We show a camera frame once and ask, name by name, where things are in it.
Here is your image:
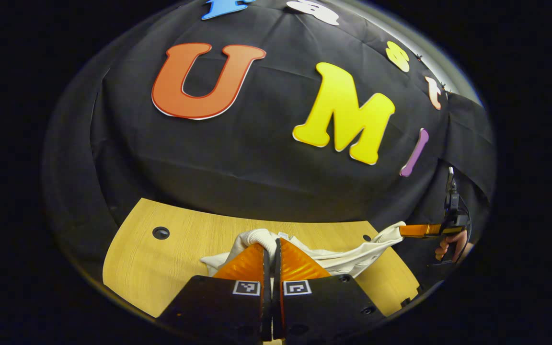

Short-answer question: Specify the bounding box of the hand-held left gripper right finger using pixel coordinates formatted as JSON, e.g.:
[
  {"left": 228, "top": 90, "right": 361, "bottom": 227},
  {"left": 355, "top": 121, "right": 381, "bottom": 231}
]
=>
[{"left": 272, "top": 238, "right": 386, "bottom": 342}]

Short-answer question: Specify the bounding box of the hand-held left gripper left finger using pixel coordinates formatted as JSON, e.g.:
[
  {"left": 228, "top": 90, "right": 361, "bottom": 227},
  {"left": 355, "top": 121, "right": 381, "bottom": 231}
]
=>
[{"left": 159, "top": 242, "right": 273, "bottom": 342}]

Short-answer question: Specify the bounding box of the cream white sweatshirt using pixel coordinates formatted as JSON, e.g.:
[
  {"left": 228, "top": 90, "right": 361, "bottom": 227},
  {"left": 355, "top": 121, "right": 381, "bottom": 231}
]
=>
[{"left": 200, "top": 221, "right": 407, "bottom": 278}]

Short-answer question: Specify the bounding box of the black backdrop cloth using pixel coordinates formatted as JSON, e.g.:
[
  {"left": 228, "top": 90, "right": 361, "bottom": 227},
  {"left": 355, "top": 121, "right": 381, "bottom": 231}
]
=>
[{"left": 41, "top": 0, "right": 497, "bottom": 288}]

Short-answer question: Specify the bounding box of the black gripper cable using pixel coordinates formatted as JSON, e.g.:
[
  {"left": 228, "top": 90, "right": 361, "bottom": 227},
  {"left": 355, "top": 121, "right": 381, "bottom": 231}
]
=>
[{"left": 457, "top": 194, "right": 472, "bottom": 240}]

